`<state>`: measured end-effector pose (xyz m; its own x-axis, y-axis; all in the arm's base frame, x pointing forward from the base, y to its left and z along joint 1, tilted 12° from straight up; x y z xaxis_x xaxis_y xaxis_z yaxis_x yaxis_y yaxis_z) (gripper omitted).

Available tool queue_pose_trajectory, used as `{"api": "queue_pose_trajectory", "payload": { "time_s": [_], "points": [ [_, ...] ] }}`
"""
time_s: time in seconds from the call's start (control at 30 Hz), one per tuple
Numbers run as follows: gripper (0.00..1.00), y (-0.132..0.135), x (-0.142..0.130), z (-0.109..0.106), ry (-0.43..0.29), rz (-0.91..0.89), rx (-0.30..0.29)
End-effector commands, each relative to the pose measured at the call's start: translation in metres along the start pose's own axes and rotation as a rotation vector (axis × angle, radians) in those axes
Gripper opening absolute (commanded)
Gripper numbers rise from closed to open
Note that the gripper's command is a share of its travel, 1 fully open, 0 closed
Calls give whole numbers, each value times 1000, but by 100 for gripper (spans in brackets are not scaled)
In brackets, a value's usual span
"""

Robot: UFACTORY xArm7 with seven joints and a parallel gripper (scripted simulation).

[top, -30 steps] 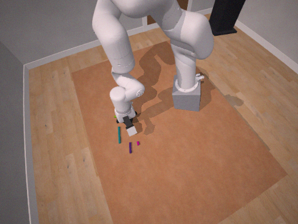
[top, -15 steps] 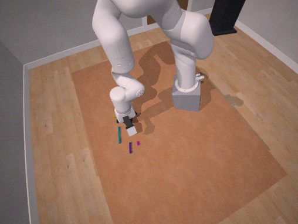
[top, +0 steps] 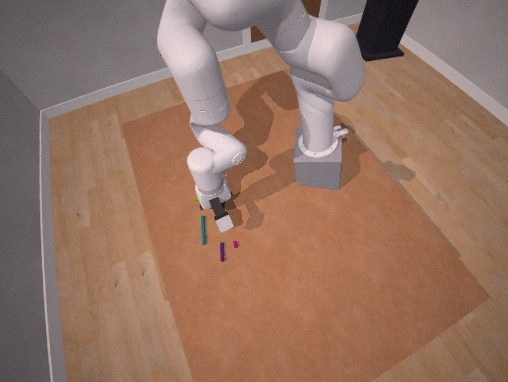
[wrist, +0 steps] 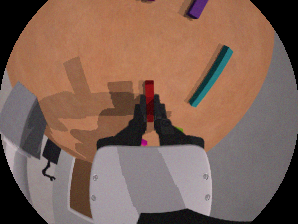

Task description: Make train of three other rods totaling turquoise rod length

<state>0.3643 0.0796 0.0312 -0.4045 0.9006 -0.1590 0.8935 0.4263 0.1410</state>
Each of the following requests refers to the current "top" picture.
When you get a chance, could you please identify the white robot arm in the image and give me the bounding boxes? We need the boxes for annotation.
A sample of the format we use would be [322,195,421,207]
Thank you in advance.
[157,0,365,195]

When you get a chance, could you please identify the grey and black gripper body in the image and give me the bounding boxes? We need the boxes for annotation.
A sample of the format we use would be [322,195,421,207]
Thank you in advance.
[195,178,231,210]

